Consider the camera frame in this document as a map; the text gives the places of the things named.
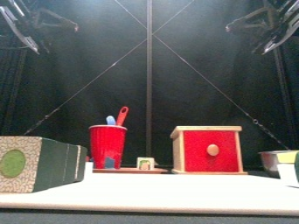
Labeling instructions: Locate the dark slanted frame pole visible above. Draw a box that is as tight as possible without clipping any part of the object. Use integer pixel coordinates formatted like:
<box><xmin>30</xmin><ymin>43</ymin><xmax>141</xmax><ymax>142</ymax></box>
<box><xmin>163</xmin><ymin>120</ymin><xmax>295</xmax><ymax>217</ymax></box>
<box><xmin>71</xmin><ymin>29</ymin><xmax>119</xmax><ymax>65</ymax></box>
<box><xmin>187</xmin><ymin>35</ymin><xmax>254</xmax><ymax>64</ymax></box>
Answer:
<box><xmin>273</xmin><ymin>46</ymin><xmax>299</xmax><ymax>150</ymax></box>

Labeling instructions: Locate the red drawer with wooden knob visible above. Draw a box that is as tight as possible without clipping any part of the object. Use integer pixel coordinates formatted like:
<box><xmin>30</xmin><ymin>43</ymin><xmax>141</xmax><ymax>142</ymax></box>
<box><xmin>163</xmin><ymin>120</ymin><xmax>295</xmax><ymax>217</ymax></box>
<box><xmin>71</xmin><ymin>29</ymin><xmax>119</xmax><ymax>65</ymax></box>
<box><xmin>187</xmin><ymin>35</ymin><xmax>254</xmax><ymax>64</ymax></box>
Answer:
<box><xmin>182</xmin><ymin>130</ymin><xmax>239</xmax><ymax>173</ymax></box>

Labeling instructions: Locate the wooden drawer box frame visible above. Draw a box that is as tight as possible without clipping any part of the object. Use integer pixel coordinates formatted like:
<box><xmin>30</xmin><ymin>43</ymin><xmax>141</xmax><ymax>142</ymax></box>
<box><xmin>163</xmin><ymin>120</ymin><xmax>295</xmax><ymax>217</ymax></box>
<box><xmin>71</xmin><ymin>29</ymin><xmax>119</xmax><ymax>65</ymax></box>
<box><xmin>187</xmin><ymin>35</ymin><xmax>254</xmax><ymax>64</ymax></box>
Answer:
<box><xmin>170</xmin><ymin>125</ymin><xmax>249</xmax><ymax>175</ymax></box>

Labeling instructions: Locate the yellow-green flat item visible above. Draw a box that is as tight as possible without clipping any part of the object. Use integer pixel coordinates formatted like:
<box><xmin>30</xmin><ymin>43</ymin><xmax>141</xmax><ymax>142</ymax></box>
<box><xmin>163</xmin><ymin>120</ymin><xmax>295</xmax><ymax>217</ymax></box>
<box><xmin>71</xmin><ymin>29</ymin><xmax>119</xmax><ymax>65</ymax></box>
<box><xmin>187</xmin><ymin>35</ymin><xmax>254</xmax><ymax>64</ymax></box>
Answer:
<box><xmin>275</xmin><ymin>150</ymin><xmax>299</xmax><ymax>165</ymax></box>

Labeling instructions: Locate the red plastic cup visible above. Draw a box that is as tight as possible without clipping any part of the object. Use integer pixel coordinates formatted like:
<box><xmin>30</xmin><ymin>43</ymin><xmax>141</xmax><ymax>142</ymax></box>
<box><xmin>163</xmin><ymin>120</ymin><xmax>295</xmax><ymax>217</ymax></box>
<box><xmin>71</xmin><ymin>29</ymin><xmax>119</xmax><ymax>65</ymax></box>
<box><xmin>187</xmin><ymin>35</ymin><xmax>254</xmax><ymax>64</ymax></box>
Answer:
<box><xmin>88</xmin><ymin>124</ymin><xmax>129</xmax><ymax>170</ymax></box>

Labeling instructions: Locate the grey vertical frame pole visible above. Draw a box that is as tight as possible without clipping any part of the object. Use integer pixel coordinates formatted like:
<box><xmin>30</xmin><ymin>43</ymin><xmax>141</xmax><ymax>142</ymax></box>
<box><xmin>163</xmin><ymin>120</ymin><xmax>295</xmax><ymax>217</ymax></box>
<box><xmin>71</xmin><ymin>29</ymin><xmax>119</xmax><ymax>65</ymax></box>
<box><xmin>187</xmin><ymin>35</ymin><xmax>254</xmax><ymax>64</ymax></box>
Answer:
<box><xmin>145</xmin><ymin>0</ymin><xmax>155</xmax><ymax>158</ymax></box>

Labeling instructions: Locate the metal bowl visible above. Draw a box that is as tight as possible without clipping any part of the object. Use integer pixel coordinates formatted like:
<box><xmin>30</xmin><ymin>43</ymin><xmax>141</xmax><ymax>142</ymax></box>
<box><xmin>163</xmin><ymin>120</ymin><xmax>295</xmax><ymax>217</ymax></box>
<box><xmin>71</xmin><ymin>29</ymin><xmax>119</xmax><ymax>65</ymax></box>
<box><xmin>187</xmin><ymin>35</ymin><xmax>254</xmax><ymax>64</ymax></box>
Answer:
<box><xmin>258</xmin><ymin>150</ymin><xmax>299</xmax><ymax>179</ymax></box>

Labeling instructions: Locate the black cloth backdrop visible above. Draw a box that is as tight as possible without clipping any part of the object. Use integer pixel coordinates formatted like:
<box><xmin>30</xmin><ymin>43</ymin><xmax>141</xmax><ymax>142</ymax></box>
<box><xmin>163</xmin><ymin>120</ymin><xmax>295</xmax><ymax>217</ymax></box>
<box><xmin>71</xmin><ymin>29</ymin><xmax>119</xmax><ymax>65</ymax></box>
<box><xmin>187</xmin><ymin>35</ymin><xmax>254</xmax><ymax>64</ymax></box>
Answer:
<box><xmin>0</xmin><ymin>0</ymin><xmax>299</xmax><ymax>176</ymax></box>

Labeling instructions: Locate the white foam mat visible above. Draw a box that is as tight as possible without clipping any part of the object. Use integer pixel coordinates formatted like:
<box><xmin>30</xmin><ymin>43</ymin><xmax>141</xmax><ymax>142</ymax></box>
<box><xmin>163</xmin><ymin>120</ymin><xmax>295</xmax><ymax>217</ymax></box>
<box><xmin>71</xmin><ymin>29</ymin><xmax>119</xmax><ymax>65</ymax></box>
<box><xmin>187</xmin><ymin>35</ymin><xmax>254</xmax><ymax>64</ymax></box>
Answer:
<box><xmin>0</xmin><ymin>171</ymin><xmax>299</xmax><ymax>217</ymax></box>

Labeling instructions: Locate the dark green object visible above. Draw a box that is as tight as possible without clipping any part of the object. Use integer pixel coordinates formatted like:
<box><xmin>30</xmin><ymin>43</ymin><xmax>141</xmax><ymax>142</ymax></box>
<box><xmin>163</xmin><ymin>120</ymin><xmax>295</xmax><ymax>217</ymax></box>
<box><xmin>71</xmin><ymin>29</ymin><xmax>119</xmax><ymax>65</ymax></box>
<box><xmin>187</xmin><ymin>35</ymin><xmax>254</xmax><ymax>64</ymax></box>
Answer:
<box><xmin>294</xmin><ymin>150</ymin><xmax>299</xmax><ymax>184</ymax></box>

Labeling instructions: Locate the small white block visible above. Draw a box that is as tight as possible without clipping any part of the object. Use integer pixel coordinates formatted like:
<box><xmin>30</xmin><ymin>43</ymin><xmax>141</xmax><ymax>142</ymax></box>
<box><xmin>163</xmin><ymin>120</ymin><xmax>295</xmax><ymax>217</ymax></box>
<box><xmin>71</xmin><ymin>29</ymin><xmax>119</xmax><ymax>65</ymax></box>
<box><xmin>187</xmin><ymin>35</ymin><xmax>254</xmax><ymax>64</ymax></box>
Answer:
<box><xmin>84</xmin><ymin>161</ymin><xmax>95</xmax><ymax>176</ymax></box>

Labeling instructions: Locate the white container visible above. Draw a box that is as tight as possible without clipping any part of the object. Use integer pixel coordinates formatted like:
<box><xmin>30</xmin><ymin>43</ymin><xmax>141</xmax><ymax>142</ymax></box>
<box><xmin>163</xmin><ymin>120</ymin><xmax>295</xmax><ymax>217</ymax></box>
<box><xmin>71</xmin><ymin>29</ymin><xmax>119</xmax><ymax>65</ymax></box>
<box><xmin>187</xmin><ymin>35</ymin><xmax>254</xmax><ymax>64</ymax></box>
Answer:
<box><xmin>277</xmin><ymin>163</ymin><xmax>299</xmax><ymax>188</ymax></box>

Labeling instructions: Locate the green patterned cardboard box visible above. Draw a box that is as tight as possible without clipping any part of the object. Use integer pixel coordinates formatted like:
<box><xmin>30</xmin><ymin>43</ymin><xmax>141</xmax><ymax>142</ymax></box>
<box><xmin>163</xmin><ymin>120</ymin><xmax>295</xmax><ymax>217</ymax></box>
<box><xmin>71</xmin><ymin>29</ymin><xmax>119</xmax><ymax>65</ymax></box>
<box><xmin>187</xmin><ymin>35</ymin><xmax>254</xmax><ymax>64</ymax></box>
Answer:
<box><xmin>0</xmin><ymin>136</ymin><xmax>90</xmax><ymax>194</ymax></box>

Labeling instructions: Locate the red utensil handle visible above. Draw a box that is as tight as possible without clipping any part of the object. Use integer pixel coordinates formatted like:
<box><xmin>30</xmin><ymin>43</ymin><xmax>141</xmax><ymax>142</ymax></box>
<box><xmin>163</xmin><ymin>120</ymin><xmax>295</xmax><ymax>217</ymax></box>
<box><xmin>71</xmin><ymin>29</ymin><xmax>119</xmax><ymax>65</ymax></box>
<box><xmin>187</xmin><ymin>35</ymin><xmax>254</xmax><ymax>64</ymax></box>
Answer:
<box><xmin>117</xmin><ymin>106</ymin><xmax>130</xmax><ymax>127</ymax></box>

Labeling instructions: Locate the flat wooden board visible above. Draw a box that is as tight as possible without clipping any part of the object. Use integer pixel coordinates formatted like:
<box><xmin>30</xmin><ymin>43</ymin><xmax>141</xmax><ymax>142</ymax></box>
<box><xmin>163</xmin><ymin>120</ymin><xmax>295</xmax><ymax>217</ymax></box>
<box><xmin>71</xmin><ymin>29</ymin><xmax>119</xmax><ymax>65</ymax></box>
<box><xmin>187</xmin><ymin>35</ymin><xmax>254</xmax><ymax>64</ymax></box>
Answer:
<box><xmin>92</xmin><ymin>167</ymin><xmax>174</xmax><ymax>175</ymax></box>

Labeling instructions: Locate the small wooden picture block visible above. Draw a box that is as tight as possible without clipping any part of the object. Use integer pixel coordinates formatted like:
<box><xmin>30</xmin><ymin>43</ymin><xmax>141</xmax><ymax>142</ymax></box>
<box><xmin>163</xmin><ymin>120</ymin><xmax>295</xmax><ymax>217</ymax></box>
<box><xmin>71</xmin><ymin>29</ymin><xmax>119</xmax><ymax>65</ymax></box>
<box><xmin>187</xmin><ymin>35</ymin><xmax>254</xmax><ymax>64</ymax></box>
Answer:
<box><xmin>135</xmin><ymin>157</ymin><xmax>155</xmax><ymax>171</ymax></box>

